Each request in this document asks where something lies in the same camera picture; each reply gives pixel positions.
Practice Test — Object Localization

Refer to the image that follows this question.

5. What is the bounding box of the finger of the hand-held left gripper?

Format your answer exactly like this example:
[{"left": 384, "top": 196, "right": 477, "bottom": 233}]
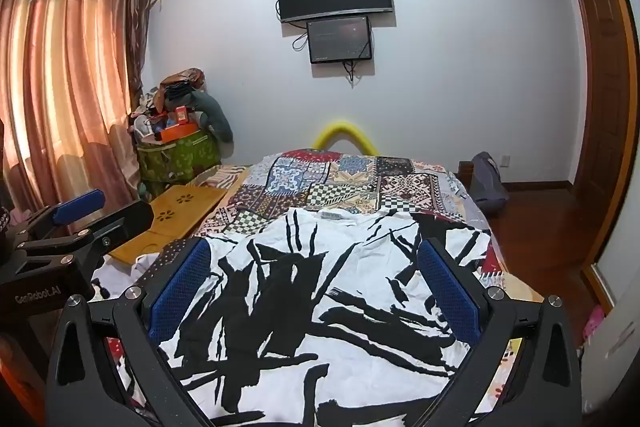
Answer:
[
  {"left": 10, "top": 189, "right": 107, "bottom": 248},
  {"left": 15, "top": 199, "right": 155, "bottom": 269}
]

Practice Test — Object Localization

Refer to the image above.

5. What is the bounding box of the yellow foam tube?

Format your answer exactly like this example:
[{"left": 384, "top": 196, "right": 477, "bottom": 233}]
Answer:
[{"left": 312, "top": 119, "right": 379, "bottom": 156}]

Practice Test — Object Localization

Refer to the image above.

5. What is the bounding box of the brown paw-print mat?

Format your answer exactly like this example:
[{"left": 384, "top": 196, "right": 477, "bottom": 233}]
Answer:
[{"left": 107, "top": 185, "right": 229, "bottom": 266}]

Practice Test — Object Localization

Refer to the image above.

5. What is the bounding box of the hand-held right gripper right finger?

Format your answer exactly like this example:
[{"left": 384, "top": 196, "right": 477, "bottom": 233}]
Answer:
[{"left": 417, "top": 237, "right": 583, "bottom": 427}]

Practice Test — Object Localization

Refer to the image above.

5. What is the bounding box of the pink brown curtain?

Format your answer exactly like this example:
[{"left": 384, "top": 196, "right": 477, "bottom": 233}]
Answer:
[{"left": 0, "top": 0, "right": 154, "bottom": 220}]

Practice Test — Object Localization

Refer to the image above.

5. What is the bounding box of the small black wall monitor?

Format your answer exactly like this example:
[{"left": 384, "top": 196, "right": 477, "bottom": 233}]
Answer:
[{"left": 306, "top": 16, "right": 374, "bottom": 64}]

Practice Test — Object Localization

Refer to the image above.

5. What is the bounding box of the brown wooden door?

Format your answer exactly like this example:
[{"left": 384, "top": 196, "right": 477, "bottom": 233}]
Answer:
[{"left": 569, "top": 0, "right": 633, "bottom": 270}]

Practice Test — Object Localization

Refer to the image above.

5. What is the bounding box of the pile of clothes and bags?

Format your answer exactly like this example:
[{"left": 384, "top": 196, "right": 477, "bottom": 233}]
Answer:
[{"left": 151, "top": 68, "right": 206, "bottom": 114}]

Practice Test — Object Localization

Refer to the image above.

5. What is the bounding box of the green patterned storage bag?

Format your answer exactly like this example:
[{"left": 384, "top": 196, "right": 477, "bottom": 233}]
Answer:
[{"left": 135, "top": 130, "right": 222, "bottom": 188}]

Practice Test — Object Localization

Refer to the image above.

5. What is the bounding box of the white wardrobe panel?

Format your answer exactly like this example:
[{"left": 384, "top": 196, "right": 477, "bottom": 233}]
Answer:
[{"left": 582, "top": 0, "right": 640, "bottom": 360}]

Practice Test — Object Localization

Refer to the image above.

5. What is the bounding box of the black and white shirt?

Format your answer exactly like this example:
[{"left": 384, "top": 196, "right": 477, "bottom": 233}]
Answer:
[{"left": 92, "top": 207, "right": 497, "bottom": 427}]

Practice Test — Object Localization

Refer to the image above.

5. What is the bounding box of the patchwork bedspread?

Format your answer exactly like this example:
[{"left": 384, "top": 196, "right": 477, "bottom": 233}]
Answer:
[{"left": 90, "top": 148, "right": 548, "bottom": 427}]

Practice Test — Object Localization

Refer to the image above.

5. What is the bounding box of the orange box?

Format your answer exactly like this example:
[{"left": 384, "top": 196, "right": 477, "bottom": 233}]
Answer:
[{"left": 159, "top": 122, "right": 199, "bottom": 143}]

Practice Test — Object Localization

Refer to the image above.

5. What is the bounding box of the grey bag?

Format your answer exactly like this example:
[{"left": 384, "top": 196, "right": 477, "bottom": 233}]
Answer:
[{"left": 469, "top": 152, "right": 511, "bottom": 214}]

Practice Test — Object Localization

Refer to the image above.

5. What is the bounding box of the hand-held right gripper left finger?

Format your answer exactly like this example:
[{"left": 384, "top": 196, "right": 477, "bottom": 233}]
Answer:
[{"left": 44, "top": 237, "right": 213, "bottom": 427}]

